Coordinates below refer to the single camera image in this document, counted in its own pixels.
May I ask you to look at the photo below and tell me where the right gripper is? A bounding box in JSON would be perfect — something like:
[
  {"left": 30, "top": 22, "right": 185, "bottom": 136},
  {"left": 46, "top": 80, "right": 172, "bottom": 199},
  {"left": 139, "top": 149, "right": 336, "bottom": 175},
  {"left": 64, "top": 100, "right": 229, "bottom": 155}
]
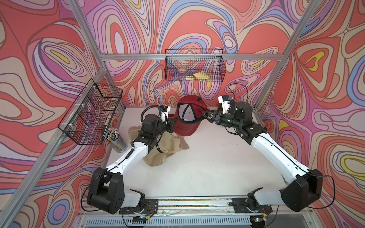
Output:
[{"left": 201, "top": 110, "right": 242, "bottom": 129}]

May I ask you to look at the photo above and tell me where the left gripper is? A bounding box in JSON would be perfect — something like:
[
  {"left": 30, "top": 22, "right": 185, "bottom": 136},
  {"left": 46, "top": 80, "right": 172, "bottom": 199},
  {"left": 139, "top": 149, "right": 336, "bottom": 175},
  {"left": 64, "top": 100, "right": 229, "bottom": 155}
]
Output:
[{"left": 151, "top": 117, "right": 177, "bottom": 140}]

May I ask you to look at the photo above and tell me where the beige cap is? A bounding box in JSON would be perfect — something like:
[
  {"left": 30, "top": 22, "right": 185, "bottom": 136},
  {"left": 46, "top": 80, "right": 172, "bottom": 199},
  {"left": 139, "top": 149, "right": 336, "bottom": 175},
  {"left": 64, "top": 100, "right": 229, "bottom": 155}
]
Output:
[
  {"left": 158, "top": 132, "right": 189, "bottom": 155},
  {"left": 128, "top": 126, "right": 141, "bottom": 141},
  {"left": 143, "top": 145, "right": 180, "bottom": 167}
]

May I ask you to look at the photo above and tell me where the red Colorado cap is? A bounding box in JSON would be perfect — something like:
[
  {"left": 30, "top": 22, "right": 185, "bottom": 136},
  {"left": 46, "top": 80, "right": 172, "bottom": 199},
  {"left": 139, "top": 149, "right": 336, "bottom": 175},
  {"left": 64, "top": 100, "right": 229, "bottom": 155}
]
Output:
[{"left": 173, "top": 95, "right": 210, "bottom": 136}]

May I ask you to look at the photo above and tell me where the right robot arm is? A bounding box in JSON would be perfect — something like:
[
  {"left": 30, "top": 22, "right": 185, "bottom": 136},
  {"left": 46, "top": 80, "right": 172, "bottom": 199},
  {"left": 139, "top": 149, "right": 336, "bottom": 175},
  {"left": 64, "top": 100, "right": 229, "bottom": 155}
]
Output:
[{"left": 202, "top": 101, "right": 324, "bottom": 212}]

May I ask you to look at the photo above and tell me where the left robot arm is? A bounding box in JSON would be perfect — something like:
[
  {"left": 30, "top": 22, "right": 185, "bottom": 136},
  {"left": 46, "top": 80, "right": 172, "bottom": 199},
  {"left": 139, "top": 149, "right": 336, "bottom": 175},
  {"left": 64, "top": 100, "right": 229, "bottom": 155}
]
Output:
[{"left": 86, "top": 114, "right": 177, "bottom": 214}]

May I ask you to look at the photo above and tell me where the cup of pencils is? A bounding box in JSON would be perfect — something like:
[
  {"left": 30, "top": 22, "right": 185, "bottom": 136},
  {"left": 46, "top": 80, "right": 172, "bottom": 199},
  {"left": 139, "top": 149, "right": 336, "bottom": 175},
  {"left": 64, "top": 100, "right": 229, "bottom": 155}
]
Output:
[{"left": 106, "top": 128, "right": 128, "bottom": 154}]

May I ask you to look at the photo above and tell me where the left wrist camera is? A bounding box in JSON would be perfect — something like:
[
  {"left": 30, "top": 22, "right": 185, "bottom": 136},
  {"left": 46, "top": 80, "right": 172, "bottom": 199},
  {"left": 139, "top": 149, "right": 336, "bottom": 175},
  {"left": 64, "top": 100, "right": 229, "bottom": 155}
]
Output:
[{"left": 160, "top": 105, "right": 171, "bottom": 124}]

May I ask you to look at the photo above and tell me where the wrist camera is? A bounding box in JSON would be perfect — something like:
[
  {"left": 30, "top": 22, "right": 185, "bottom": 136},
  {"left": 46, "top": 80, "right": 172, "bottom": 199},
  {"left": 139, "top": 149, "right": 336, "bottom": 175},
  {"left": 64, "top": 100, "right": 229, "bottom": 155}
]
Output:
[
  {"left": 218, "top": 95, "right": 234, "bottom": 114},
  {"left": 160, "top": 105, "right": 171, "bottom": 124}
]

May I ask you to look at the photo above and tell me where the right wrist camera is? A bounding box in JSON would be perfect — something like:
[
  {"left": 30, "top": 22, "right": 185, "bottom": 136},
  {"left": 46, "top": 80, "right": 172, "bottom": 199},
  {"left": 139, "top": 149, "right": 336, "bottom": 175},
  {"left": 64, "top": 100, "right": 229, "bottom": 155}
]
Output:
[{"left": 218, "top": 95, "right": 234, "bottom": 114}]

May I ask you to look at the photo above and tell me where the black wire basket back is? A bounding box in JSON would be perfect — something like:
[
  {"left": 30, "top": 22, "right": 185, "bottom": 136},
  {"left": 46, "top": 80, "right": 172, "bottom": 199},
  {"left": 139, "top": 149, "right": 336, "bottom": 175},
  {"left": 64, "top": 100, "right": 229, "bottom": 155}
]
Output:
[{"left": 164, "top": 47, "right": 226, "bottom": 82}]

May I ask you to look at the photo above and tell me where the black wire basket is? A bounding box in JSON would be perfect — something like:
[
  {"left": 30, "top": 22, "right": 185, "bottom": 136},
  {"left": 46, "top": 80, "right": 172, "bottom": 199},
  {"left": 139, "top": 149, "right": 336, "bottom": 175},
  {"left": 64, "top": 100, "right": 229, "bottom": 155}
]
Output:
[
  {"left": 58, "top": 79, "right": 123, "bottom": 145},
  {"left": 164, "top": 47, "right": 226, "bottom": 82}
]

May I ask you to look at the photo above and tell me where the black wire basket left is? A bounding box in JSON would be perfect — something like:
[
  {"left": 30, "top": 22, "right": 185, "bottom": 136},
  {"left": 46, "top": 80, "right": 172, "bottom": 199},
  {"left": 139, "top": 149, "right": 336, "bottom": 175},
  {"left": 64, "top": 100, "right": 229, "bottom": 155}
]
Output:
[{"left": 58, "top": 79, "right": 123, "bottom": 145}]

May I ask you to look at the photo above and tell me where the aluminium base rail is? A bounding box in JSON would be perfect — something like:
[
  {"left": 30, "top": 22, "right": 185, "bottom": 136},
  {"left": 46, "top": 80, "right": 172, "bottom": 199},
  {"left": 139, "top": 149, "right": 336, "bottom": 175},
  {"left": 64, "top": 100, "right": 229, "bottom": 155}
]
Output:
[{"left": 72, "top": 196, "right": 320, "bottom": 228}]

